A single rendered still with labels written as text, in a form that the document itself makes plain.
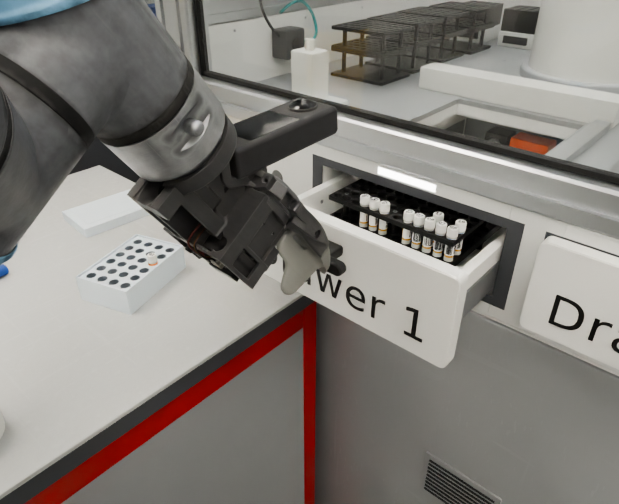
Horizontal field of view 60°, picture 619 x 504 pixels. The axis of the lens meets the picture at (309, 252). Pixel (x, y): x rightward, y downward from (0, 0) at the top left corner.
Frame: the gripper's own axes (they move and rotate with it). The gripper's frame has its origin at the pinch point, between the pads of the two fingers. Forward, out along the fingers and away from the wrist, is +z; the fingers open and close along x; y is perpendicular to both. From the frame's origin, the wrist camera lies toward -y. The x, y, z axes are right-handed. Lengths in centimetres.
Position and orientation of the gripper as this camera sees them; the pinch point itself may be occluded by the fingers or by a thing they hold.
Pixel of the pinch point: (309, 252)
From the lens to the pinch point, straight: 53.7
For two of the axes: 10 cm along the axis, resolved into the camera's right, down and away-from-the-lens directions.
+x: 7.5, 3.5, -5.6
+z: 3.8, 4.7, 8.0
